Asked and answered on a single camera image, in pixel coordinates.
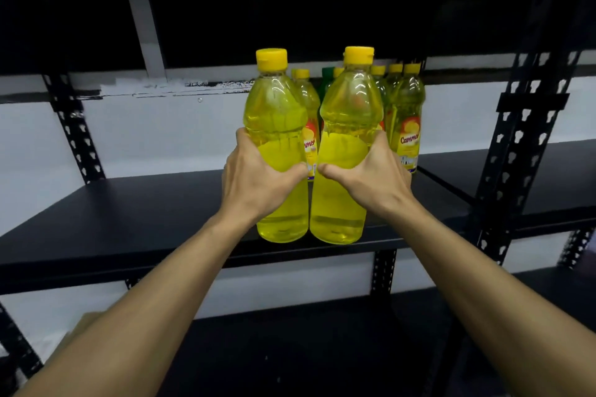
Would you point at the person's left hand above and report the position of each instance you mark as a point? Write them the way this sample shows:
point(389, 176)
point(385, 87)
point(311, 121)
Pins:
point(249, 182)

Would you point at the person's right hand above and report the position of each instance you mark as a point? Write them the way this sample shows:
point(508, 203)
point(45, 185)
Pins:
point(379, 182)

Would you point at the person's left thumb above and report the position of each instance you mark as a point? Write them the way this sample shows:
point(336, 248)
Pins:
point(293, 171)

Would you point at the person's right thumb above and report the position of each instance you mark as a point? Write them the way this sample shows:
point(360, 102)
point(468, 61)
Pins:
point(333, 172)

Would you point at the yellow dish soap bottle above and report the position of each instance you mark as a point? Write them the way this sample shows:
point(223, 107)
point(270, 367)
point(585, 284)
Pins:
point(347, 117)
point(277, 113)

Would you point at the person's right forearm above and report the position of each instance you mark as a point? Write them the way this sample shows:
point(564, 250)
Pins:
point(484, 299)

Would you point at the person's left forearm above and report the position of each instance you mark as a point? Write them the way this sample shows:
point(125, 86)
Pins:
point(139, 313)

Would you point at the cluster of yellow labelled bottles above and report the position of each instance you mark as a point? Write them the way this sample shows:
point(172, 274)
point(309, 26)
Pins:
point(409, 122)

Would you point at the green capped bottle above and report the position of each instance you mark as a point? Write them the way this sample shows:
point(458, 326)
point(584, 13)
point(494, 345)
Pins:
point(327, 76)

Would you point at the black perforated rack upright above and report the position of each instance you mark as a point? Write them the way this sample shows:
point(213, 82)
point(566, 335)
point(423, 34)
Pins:
point(576, 248)
point(383, 271)
point(521, 131)
point(77, 131)
point(16, 341)

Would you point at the wide black shelf board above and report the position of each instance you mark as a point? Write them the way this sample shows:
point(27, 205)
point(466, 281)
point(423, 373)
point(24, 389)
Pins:
point(139, 215)

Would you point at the low black shelf board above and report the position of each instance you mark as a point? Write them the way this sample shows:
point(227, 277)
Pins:
point(326, 345)

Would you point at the white vertical beam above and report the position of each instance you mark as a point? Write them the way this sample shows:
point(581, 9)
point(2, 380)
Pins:
point(142, 15)

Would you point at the narrow black shelf board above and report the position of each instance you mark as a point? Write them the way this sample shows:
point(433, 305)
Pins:
point(554, 178)

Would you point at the brown cardboard box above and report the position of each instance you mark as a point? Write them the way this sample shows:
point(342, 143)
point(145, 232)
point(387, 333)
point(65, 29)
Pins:
point(77, 331)

